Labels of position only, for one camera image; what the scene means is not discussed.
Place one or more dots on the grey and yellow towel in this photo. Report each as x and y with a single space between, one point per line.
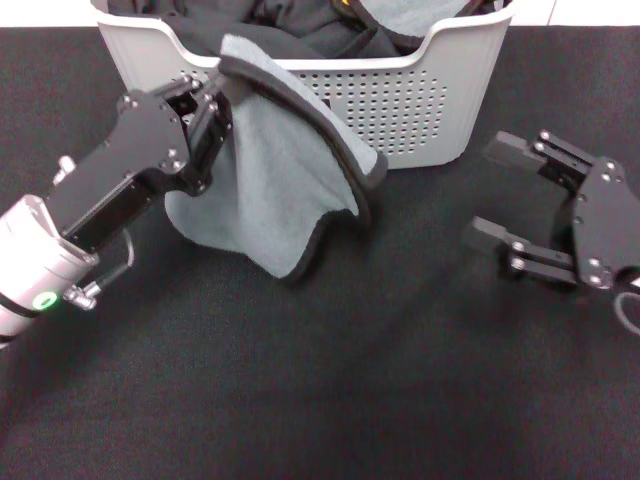
280 190

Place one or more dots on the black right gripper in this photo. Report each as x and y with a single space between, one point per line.
605 225

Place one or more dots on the grey perforated storage basket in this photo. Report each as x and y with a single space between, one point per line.
410 115

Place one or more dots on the grey towel with black trim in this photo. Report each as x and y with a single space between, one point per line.
415 17

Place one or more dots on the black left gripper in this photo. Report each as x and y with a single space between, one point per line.
140 145

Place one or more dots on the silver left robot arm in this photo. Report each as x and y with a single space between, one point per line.
30 260

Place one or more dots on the black cloth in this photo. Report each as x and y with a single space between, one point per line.
300 30

